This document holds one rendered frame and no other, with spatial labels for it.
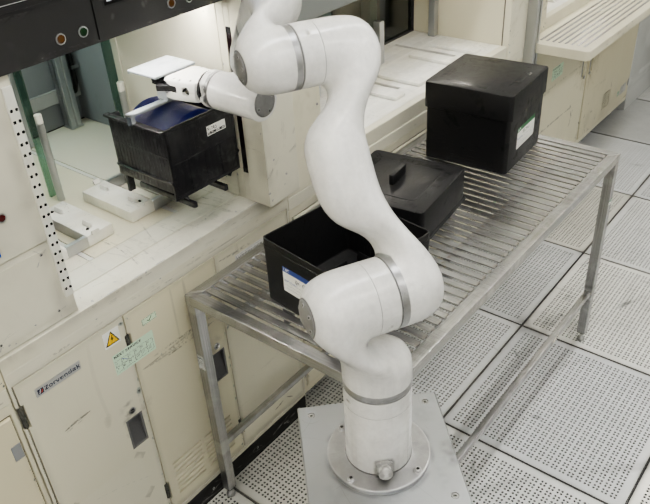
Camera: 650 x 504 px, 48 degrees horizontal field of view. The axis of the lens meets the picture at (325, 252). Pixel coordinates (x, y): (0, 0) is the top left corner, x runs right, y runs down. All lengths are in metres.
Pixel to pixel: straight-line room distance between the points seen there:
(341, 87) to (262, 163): 0.76
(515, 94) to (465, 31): 0.96
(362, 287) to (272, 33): 0.40
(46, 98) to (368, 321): 1.68
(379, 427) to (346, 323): 0.25
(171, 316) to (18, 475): 0.49
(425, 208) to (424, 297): 0.80
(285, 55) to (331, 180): 0.19
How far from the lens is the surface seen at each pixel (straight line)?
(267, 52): 1.10
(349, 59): 1.14
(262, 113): 1.55
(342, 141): 1.10
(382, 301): 1.10
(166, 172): 1.72
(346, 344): 1.10
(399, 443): 1.32
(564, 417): 2.59
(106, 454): 1.93
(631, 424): 2.62
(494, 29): 3.07
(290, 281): 1.67
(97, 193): 2.06
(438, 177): 2.05
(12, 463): 1.76
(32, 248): 1.56
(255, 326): 1.70
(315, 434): 1.44
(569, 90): 3.82
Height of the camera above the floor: 1.82
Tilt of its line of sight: 34 degrees down
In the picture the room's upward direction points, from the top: 4 degrees counter-clockwise
